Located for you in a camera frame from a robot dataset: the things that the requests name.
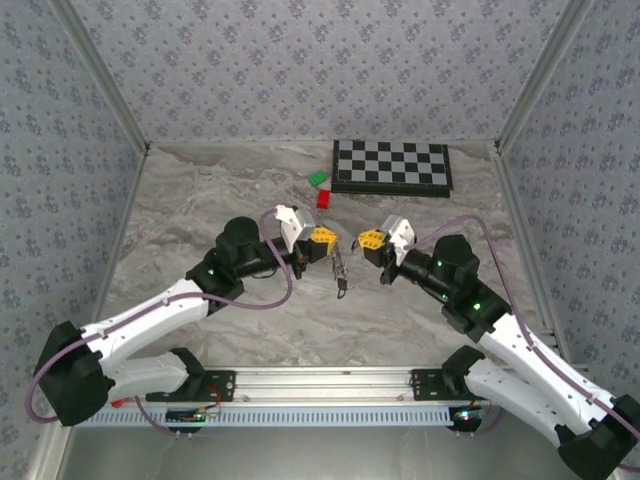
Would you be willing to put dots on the metal keyring with keys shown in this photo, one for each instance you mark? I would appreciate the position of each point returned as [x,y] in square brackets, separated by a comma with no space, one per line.
[341,280]

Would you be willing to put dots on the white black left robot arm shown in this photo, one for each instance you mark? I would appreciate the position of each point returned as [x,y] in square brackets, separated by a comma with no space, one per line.
[145,320]

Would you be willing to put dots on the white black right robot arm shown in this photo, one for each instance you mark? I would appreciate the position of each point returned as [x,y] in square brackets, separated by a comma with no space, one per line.
[525,360]

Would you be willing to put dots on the red toy brick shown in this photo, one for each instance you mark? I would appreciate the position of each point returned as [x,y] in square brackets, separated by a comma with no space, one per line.
[325,198]

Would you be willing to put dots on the green toy brick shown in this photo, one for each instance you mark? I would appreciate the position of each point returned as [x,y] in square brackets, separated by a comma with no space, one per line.
[317,178]

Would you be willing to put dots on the black grey chessboard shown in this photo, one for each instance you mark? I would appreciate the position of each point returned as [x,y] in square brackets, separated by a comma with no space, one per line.
[390,165]

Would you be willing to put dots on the small circuit board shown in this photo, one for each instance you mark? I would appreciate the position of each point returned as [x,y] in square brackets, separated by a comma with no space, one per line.
[467,415]
[186,415]

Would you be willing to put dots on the red plastic block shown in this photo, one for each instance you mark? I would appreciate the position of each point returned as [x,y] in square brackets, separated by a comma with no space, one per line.
[119,403]

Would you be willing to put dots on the aluminium table side rail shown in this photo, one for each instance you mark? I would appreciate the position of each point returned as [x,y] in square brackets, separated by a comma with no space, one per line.
[125,220]
[529,240]

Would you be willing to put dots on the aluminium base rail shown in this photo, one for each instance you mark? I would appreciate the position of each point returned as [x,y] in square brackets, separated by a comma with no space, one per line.
[320,382]

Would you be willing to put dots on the aluminium frame post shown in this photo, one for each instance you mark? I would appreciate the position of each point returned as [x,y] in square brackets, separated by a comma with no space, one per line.
[545,75]
[104,75]

